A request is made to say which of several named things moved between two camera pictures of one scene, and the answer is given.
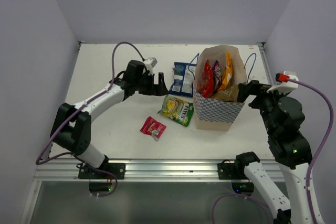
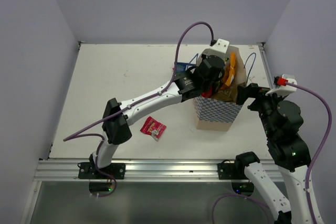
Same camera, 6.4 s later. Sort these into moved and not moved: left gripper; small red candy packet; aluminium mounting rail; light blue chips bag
Moved: left gripper
Not moved: small red candy packet; light blue chips bag; aluminium mounting rail
